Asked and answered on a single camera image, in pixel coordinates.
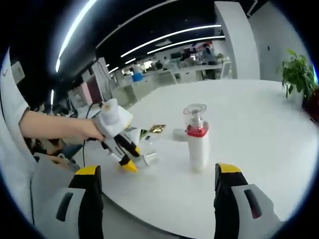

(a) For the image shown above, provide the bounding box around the white skincare pump bottle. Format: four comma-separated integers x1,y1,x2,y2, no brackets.
183,103,210,174

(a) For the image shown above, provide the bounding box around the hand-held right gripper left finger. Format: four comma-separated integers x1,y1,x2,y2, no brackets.
37,164,104,239

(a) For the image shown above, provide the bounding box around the white skincare tube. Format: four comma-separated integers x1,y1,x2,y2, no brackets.
126,126,144,147

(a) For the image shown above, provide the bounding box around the row of white office desks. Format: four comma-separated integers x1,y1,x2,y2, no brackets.
113,61,234,100

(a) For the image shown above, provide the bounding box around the person's white shirt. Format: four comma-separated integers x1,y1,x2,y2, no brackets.
0,47,33,175

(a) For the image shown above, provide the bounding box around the person's left hand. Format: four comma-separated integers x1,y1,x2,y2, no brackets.
74,118,106,142

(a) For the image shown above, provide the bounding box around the small white skincare bottle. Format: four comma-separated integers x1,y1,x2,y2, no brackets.
136,151,158,168
171,128,190,142

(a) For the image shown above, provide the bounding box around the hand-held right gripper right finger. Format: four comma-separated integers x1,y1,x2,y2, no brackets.
213,163,283,239

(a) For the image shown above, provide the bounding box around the long ceiling light strip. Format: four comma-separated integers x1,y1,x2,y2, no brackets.
55,0,98,73
121,24,222,58
147,35,226,55

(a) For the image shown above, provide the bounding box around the dark red bag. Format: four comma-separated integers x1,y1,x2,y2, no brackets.
301,88,319,122

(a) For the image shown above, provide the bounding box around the green potted plant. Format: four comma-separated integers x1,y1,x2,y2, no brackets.
281,48,319,100

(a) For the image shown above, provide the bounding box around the gold foil wrapper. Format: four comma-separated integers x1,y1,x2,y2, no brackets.
149,123,167,134

